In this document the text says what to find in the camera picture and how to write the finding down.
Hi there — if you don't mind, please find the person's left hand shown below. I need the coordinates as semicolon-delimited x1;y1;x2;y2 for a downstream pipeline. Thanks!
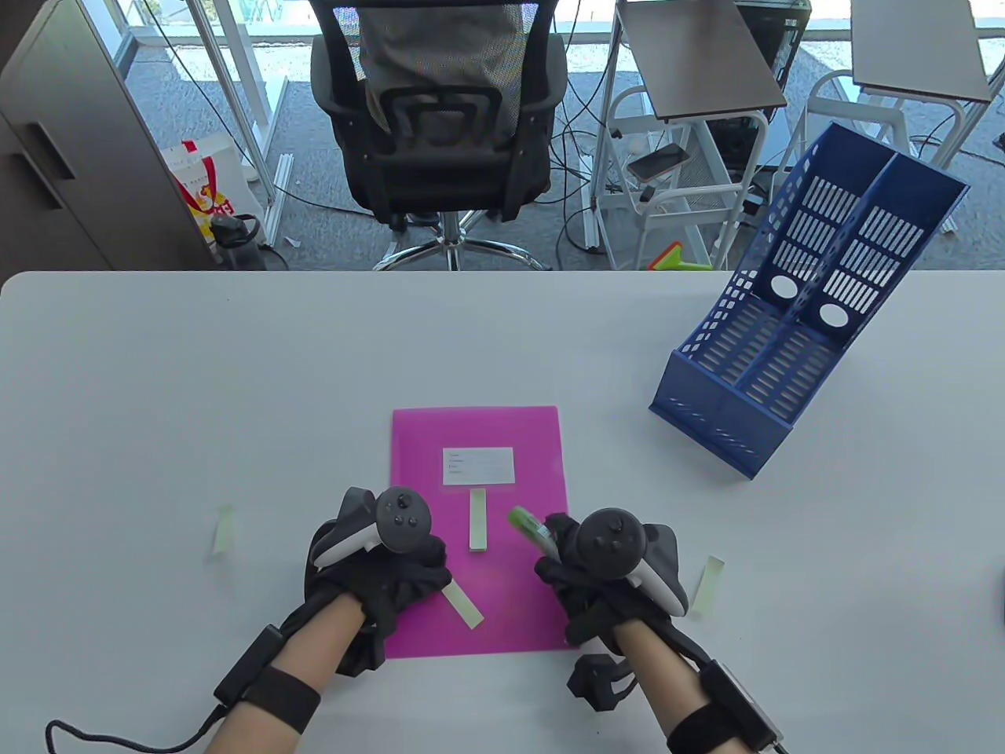
305;518;455;639

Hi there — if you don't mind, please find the person's right hand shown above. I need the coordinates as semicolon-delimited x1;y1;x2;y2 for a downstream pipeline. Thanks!
534;514;678;653

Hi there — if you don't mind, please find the black handheld controller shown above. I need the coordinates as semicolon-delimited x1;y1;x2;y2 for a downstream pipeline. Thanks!
312;485;435;568
576;507;692;619

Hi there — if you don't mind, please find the pink L-shaped folder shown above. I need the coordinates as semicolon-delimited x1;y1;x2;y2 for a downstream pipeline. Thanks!
383;405;572;661

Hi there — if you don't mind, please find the green glue stick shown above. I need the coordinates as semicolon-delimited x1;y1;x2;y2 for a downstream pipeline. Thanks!
506;505;562;560

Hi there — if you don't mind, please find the person's left forearm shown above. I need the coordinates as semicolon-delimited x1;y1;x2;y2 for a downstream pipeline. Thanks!
206;593;368;754

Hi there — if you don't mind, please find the black wrist sensor box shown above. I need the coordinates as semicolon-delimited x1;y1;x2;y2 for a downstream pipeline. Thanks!
214;624;285;705
697;660;786;752

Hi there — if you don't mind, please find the blue plastic file rack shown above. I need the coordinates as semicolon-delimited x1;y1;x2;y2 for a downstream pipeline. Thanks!
649;122;971;480

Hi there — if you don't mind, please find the green and red plastic tool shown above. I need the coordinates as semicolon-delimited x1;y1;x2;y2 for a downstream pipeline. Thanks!
648;242;711;272

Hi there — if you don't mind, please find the black water bottle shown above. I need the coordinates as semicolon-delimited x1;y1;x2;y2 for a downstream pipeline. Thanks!
209;214;268;271

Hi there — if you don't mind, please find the black mesh office chair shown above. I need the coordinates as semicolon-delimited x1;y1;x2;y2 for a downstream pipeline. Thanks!
309;0;568;272

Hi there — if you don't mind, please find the white rolling cart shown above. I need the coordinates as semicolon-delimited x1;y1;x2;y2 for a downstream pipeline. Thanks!
589;82;774;272

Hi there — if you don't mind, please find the red and white shopping bag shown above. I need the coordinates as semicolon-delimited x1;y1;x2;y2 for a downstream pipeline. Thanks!
163;134;264;244

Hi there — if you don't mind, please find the black smartphone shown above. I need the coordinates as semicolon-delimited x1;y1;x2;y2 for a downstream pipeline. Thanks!
626;144;692;183

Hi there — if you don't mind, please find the tall storage cabinet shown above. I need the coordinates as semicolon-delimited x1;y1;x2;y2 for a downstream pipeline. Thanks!
0;0;217;272

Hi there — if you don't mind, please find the brown-top side table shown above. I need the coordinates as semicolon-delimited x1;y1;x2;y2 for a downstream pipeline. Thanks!
850;0;994;104
615;0;788;123

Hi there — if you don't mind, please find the black computer tower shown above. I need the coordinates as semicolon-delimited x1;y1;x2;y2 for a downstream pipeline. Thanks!
738;0;811;89

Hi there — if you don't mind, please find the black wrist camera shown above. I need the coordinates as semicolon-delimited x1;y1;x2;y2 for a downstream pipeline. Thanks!
336;620;387;679
567;652;638;713

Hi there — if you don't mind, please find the black arm strap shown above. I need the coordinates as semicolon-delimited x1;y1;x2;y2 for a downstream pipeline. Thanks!
666;701;747;754
239;666;323;737

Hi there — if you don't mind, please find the black braided cable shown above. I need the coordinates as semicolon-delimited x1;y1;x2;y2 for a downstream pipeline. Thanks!
45;701;230;754

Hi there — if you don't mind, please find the white metal table frame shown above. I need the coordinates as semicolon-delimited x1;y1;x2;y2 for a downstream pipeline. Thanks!
185;0;295;246

